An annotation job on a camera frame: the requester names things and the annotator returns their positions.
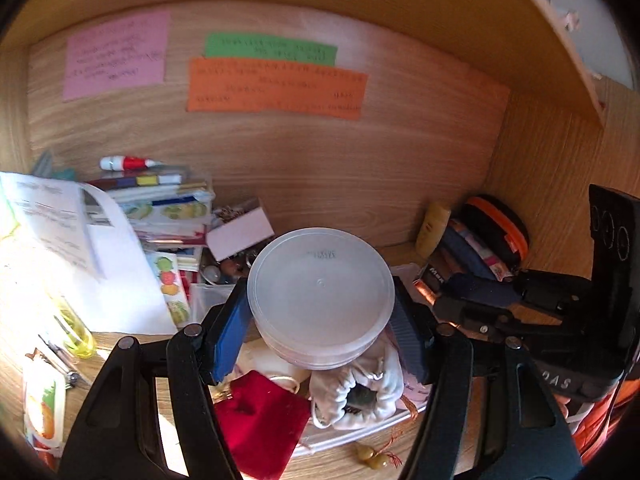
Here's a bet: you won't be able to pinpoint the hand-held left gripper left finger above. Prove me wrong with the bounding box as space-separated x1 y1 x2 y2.
59 280 250 480

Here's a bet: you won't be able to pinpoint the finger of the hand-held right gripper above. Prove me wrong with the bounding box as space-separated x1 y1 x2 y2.
442 270 594 317
431 297 581 341

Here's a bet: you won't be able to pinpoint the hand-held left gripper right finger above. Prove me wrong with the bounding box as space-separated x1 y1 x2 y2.
390 276 583 480

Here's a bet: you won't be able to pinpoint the white round plastic jar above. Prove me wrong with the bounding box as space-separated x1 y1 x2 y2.
246 228 396 371

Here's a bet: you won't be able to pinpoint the clear plastic storage box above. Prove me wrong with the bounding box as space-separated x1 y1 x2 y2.
190 262 441 457

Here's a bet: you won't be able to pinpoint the person's right forearm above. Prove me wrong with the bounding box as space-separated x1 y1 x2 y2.
570 380 640 463

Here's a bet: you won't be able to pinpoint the wooden desktop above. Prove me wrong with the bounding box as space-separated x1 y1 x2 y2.
0 240 601 480

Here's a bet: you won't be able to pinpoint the dark blue pencil pouch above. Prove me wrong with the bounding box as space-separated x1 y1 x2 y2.
440 220 516 282

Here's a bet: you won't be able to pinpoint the dark brown packet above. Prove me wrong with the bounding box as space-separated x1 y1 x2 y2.
414 260 453 307

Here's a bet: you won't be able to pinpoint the white cloth pouch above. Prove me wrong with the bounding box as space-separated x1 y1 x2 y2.
308 344 404 431

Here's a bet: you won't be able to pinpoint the black orange zip case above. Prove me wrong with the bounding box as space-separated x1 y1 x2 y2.
459 195 530 274

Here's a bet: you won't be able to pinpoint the fruit sticker sheet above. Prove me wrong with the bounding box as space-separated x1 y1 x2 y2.
152 252 192 329

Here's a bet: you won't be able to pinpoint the yellow tube bottle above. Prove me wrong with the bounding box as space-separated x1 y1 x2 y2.
416 202 452 259

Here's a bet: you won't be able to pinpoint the small white cardboard box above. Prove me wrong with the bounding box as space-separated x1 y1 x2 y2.
206 208 276 262

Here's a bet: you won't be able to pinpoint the red velvet pouch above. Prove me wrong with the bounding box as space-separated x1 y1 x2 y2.
214 371 312 480

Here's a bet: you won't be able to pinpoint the gourd charm with red tassel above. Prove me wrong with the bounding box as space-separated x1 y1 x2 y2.
355 435 402 471

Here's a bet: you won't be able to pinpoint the white handwritten paper sheets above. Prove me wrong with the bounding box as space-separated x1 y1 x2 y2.
0 172 179 335

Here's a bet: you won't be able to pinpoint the stack of books and cards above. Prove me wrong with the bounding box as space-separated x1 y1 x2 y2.
84 164 217 257

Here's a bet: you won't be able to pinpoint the yellow-green spray bottle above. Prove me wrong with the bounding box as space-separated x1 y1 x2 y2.
49 294 97 360

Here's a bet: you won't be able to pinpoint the metal pen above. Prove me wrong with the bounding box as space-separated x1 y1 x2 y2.
36 334 82 387

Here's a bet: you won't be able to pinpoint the red white correction pen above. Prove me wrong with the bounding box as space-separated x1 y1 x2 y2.
99 155 164 172

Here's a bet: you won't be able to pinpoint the white green tube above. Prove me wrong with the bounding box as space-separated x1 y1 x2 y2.
22 355 68 454

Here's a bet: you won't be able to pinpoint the orange paper note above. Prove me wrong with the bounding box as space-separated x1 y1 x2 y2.
186 57 368 122

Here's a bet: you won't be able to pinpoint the green paper note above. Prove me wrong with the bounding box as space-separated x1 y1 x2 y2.
202 32 338 67

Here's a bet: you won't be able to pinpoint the pink paper note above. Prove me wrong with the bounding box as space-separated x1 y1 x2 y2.
62 10 171 102

